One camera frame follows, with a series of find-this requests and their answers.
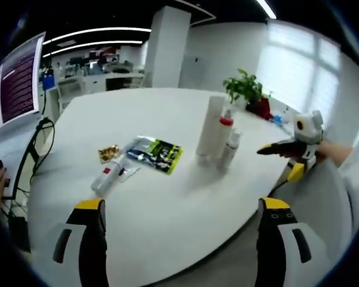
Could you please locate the small clear skincare sample packet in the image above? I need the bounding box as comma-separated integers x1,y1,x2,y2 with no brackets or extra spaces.
116,164,142,185

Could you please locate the green silver skincare mask sachet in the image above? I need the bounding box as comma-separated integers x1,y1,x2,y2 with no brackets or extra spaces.
125,136,184,176

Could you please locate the window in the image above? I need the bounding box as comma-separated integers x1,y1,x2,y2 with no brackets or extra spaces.
264,20,359,117

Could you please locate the white framed computer monitor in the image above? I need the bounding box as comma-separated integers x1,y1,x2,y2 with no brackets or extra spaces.
0,31,47,134

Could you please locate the ceiling light strip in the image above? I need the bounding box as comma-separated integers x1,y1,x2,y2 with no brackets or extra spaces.
43,27,152,45
43,40,147,57

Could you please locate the gold skincare sachet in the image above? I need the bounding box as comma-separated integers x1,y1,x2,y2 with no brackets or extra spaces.
98,143,120,164

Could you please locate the green potted plant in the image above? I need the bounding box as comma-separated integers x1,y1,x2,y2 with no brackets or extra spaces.
223,68,264,110

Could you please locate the tall skincare bottle red collar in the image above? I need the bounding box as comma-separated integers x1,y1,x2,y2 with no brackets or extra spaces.
211,108,235,168

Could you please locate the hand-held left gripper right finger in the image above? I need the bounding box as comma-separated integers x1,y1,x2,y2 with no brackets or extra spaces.
255,196,320,287

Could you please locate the row of white office desks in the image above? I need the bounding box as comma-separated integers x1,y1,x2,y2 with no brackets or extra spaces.
55,70,146,101

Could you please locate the white skincare tube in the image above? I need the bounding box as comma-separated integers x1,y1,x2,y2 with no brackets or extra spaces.
196,96,225,161

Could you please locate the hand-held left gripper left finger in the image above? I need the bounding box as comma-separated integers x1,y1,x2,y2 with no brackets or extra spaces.
51,199,110,287

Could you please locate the small white skincare pump bottle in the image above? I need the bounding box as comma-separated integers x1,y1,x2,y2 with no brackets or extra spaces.
221,127,243,172
90,157,129,197

